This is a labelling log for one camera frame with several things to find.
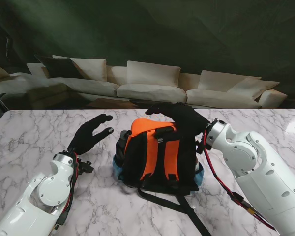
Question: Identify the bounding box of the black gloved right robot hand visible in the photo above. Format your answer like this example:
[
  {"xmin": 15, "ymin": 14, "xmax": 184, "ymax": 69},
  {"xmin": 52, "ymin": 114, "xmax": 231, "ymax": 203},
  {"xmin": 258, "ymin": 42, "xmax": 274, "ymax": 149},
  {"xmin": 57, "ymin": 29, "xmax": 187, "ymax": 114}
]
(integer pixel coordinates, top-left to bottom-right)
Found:
[{"xmin": 144, "ymin": 102, "xmax": 211, "ymax": 142}]

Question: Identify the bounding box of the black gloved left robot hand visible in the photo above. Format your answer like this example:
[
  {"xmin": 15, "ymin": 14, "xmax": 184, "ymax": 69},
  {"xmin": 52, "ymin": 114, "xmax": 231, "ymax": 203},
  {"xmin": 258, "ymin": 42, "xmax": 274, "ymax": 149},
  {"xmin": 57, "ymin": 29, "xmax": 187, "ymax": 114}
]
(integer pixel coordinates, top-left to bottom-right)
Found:
[{"xmin": 67, "ymin": 113, "xmax": 115, "ymax": 156}]

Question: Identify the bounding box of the black folding umbrella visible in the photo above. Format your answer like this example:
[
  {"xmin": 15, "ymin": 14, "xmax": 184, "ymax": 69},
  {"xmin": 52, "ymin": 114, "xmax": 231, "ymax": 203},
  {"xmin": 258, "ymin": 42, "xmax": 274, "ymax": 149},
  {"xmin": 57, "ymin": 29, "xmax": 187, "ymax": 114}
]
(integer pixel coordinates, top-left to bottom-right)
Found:
[{"xmin": 115, "ymin": 130, "xmax": 133, "ymax": 163}]

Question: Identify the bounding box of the orange and blue backpack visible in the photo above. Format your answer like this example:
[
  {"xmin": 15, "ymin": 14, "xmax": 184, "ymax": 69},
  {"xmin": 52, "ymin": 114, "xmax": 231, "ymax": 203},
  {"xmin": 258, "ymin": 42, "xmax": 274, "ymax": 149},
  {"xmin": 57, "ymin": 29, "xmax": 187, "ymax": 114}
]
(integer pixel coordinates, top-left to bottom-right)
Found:
[{"xmin": 112, "ymin": 117, "xmax": 213, "ymax": 236}]

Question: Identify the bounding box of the cream sofa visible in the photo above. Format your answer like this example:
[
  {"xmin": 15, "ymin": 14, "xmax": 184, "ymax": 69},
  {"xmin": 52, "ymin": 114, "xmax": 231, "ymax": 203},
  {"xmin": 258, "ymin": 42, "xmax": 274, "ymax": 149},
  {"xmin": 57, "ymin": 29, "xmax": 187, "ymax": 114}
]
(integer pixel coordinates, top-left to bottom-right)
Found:
[{"xmin": 0, "ymin": 55, "xmax": 288, "ymax": 109}]

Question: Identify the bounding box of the dark brown cushion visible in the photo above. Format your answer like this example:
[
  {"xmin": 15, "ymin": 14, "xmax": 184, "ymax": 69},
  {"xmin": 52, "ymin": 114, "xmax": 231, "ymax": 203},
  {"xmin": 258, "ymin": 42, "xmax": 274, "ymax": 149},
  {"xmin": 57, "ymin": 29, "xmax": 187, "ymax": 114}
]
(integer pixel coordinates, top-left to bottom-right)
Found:
[{"xmin": 34, "ymin": 55, "xmax": 84, "ymax": 79}]

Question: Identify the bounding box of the red black left arm cable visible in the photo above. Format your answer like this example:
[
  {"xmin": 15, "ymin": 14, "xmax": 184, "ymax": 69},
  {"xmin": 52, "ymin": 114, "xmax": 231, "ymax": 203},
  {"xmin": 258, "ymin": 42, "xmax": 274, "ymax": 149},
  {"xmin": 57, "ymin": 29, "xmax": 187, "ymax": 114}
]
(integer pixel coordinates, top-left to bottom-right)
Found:
[{"xmin": 53, "ymin": 152, "xmax": 94, "ymax": 232}]

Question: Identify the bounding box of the red black arm cable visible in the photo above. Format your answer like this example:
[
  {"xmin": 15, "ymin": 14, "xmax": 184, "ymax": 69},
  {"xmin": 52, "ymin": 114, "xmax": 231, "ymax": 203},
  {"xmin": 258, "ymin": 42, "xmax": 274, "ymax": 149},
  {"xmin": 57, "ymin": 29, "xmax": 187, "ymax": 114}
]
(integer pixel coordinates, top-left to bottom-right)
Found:
[
  {"xmin": 196, "ymin": 130, "xmax": 277, "ymax": 232},
  {"xmin": 53, "ymin": 152, "xmax": 94, "ymax": 232}
]

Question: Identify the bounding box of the red black right arm cable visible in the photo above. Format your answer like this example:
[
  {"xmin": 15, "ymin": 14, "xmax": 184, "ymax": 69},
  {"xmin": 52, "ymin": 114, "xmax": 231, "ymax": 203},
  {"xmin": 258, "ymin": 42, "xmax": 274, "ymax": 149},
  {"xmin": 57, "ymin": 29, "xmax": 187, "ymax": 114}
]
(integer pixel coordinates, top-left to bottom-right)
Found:
[{"xmin": 196, "ymin": 130, "xmax": 277, "ymax": 232}]

